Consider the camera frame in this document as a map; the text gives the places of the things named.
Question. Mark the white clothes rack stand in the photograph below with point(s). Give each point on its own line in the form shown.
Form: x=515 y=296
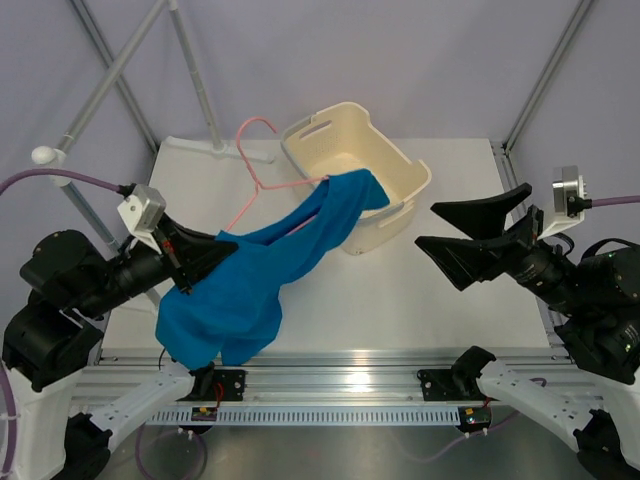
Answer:
x=200 y=100

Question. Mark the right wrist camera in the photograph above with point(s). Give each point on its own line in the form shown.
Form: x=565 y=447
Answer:
x=562 y=212

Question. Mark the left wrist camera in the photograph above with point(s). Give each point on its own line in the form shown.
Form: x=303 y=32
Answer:
x=141 y=209

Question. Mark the aluminium mounting rail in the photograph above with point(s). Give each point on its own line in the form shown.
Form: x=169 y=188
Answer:
x=386 y=378

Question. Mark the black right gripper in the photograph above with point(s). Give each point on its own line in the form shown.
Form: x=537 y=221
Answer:
x=460 y=259

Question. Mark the white slotted cable duct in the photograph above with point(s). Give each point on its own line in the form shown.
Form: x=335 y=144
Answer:
x=419 y=415

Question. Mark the cream plastic laundry basket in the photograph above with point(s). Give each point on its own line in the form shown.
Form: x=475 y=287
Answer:
x=341 y=139

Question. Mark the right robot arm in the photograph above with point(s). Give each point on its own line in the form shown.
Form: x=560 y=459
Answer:
x=599 y=300

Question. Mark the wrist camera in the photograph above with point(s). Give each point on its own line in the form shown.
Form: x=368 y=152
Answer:
x=562 y=212
x=141 y=209

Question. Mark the grey aluminium frame post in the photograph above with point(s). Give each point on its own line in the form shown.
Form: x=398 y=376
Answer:
x=551 y=68

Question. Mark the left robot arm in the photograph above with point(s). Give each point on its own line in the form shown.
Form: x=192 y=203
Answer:
x=47 y=345

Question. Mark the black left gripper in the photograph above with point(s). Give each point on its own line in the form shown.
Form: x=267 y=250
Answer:
x=185 y=250

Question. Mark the blue t shirt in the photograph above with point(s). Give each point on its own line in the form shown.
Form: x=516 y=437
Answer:
x=235 y=311

